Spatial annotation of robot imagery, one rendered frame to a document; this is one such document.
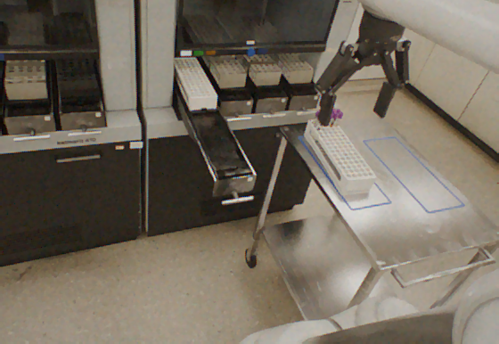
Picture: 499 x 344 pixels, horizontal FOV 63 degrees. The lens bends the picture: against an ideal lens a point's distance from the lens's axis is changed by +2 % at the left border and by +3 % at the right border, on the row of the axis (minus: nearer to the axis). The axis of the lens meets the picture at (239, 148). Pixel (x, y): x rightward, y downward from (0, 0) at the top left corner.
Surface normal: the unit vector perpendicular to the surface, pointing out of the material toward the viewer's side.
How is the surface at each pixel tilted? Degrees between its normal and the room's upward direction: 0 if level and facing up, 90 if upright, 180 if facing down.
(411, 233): 0
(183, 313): 0
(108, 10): 90
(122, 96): 90
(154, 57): 90
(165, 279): 0
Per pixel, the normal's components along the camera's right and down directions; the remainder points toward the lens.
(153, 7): 0.34, 0.63
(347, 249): 0.15, -0.77
